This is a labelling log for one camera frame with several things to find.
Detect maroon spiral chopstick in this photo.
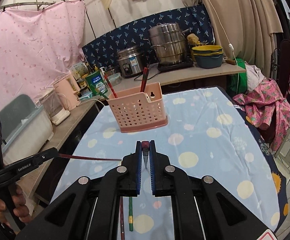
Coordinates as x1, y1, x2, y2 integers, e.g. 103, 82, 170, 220
120, 197, 125, 240

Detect bright red dotted chopstick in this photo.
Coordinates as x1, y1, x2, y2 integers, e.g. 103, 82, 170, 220
104, 75, 118, 98

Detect green chopstick gold band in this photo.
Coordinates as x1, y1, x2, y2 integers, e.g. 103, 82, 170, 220
128, 197, 134, 231

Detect green labelled box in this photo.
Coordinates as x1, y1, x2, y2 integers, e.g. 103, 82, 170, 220
85, 71, 108, 96

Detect bright red faceted chopstick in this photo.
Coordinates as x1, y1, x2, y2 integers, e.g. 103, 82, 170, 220
139, 67, 148, 93

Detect dark maroon chopstick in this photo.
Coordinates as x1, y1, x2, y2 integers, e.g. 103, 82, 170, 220
57, 153, 121, 161

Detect dark red chopstick brown band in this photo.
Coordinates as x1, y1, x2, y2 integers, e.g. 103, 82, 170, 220
141, 141, 150, 169

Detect beige curtain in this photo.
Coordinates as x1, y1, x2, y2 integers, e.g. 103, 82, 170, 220
182, 0, 283, 76

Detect silver rice cooker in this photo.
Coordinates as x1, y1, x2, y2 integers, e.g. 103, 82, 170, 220
116, 46, 147, 78

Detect pink floral cloth heap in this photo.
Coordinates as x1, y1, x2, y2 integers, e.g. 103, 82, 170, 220
232, 64, 290, 152

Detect light blue patterned tablecloth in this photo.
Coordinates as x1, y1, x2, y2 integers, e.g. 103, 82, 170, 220
54, 87, 289, 231

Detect navy patterned backsplash cloth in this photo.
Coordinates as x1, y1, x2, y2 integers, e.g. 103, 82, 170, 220
82, 4, 215, 67

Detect white storage box teal lid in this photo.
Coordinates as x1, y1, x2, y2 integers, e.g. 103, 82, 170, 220
0, 94, 54, 165

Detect pink perforated utensil basket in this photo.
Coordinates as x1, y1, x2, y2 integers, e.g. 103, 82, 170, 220
107, 82, 168, 133

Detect stainless steel steamer pot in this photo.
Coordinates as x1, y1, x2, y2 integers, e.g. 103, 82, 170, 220
148, 23, 187, 65

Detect pink dotted curtain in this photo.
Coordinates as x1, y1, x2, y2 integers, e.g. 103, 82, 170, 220
0, 0, 85, 111

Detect blue and yellow stacked bowls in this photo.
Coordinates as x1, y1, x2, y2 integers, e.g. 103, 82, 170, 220
192, 45, 223, 69

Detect pink electric kettle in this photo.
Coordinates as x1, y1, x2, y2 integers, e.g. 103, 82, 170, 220
53, 73, 80, 111

